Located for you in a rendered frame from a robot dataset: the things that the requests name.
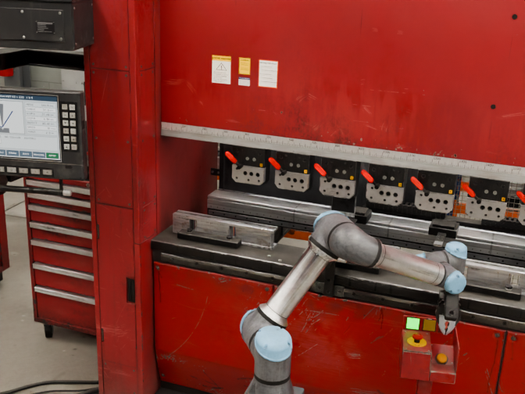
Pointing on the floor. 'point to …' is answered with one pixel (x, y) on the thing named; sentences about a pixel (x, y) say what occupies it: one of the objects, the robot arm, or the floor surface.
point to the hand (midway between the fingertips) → (445, 332)
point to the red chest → (61, 256)
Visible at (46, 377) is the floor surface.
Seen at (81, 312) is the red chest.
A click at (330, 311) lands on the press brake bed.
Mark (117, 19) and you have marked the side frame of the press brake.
